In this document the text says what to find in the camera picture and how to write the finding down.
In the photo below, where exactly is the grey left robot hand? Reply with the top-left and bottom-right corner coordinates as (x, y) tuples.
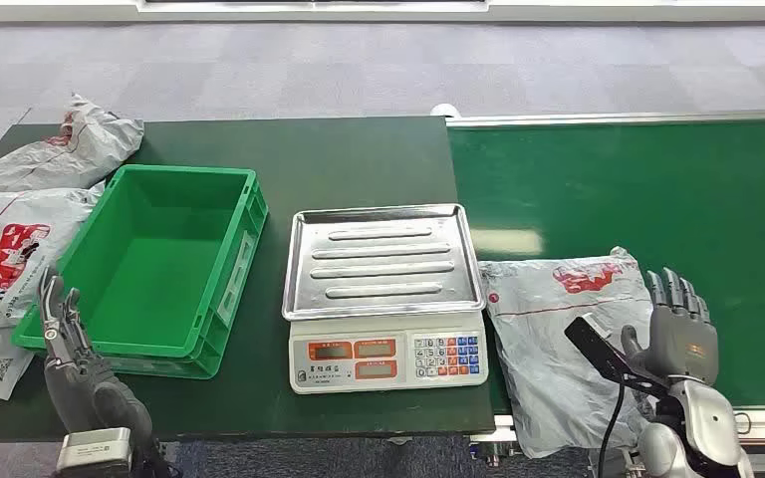
(38, 266), (154, 456)

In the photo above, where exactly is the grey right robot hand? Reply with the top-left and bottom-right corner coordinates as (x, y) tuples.
(620, 266), (721, 388)

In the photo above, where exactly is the grey mailer bag red print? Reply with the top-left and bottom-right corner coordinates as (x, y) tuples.
(477, 247), (657, 460)

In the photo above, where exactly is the green plastic crate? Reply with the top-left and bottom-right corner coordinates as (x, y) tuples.
(11, 164), (270, 380)

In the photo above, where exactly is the flat grey mailer bag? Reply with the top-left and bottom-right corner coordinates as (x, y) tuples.
(0, 184), (106, 330)

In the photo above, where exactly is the crumpled grey mailer bag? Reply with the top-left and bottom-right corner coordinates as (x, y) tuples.
(0, 93), (146, 194)

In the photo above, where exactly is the white electronic scale steel tray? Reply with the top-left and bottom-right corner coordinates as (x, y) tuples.
(281, 202), (490, 395)

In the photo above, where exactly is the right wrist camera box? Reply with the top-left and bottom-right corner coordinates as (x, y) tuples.
(564, 314), (672, 400)

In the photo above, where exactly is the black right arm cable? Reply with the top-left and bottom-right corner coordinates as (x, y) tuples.
(597, 382), (626, 478)

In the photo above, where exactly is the green conveyor belt silver frame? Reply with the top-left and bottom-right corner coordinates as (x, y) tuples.
(446, 111), (765, 473)

